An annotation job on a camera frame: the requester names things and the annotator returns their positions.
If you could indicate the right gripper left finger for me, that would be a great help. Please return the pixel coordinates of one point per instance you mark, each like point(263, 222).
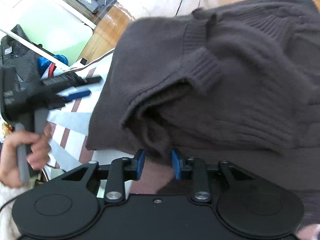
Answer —
point(121, 170)

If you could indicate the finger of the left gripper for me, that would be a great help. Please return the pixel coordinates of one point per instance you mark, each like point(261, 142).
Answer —
point(70, 80)
point(77, 95)

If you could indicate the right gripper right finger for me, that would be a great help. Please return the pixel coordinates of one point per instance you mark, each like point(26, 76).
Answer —
point(194, 170)

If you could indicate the dark brown knit sweater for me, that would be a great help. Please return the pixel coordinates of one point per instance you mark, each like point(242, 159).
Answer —
point(238, 82)

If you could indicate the person left hand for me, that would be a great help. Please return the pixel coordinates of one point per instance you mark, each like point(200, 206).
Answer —
point(38, 157)

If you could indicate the checkered plaid blanket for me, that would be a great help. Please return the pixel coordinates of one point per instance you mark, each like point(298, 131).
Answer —
point(70, 130)

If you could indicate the green panel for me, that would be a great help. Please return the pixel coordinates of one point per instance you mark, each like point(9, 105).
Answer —
point(48, 23)

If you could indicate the white metal frame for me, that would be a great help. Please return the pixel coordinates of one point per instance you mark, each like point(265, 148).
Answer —
point(39, 51)

